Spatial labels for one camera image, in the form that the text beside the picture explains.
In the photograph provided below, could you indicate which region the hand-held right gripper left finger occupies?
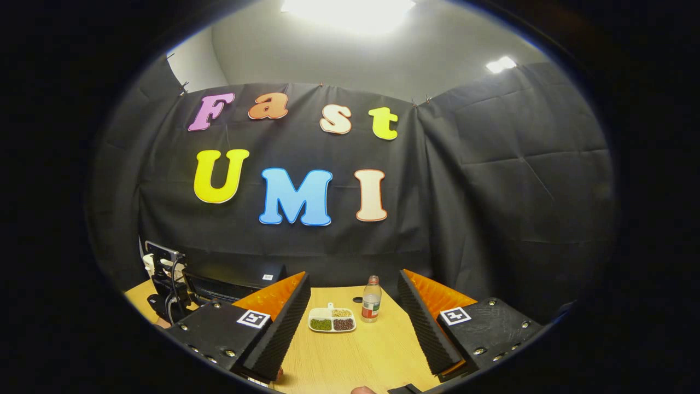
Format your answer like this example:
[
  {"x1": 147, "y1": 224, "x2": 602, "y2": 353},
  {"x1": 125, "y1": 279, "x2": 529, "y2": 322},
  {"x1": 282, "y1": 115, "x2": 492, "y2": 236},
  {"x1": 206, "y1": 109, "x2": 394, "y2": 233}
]
[{"x1": 164, "y1": 271, "x2": 311, "y2": 384}]

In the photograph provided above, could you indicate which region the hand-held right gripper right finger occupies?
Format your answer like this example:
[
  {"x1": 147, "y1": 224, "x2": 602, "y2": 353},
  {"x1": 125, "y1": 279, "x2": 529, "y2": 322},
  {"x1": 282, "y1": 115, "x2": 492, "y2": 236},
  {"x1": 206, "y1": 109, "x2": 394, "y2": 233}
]
[{"x1": 398, "y1": 269, "x2": 546, "y2": 378}]

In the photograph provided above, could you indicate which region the black electric oven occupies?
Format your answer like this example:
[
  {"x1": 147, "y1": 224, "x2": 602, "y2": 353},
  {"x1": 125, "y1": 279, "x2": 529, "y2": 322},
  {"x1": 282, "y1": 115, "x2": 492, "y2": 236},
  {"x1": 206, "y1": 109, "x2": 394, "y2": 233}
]
[{"x1": 183, "y1": 262, "x2": 288, "y2": 305}]

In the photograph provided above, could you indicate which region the white toaster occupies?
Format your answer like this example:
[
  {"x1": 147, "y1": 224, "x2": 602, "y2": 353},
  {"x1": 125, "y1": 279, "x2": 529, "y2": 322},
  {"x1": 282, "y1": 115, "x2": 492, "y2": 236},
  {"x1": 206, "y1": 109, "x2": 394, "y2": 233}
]
[{"x1": 142, "y1": 253, "x2": 184, "y2": 277}]

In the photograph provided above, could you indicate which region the white divided bean dish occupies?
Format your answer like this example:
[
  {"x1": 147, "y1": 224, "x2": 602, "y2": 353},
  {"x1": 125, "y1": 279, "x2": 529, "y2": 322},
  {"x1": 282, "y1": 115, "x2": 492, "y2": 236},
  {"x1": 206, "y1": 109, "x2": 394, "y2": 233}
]
[{"x1": 308, "y1": 303, "x2": 357, "y2": 333}]

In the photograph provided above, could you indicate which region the clear bottle with red label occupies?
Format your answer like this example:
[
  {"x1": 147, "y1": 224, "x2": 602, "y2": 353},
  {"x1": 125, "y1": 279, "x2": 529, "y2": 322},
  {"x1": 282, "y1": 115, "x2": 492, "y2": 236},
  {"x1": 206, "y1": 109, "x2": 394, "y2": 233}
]
[{"x1": 361, "y1": 275, "x2": 382, "y2": 323}]

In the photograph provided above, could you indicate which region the small ceiling light panel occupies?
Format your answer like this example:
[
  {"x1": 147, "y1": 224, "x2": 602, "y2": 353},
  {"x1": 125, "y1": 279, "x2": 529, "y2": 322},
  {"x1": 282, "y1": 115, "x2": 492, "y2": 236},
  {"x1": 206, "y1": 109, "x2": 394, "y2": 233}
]
[{"x1": 486, "y1": 56, "x2": 517, "y2": 74}]

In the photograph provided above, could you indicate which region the large ceiling light panel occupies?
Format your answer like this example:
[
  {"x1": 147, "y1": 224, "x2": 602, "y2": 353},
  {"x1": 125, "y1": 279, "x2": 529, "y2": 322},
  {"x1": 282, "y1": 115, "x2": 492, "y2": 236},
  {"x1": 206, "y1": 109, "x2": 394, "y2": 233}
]
[{"x1": 280, "y1": 0, "x2": 416, "y2": 34}]

